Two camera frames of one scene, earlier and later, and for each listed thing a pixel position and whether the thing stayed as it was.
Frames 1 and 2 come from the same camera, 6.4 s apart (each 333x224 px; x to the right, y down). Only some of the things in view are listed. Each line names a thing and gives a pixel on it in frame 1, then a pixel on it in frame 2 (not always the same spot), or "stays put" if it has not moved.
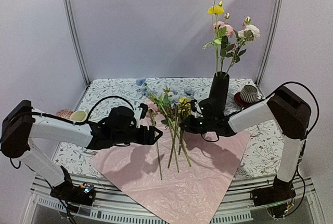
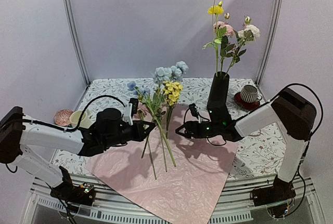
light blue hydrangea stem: [174, 96] to [176, 72]
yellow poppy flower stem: [215, 10] stays put
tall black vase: [219, 91] stays put
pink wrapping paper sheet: [181, 179] stays put
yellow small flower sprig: [183, 108] to [171, 92]
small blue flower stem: [142, 81] to [132, 86]
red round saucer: [240, 102] stays put
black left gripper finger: [153, 138] to [144, 132]
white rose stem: [250, 34] stays put
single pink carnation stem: [152, 108] to [144, 112]
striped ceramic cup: [249, 93] stays put
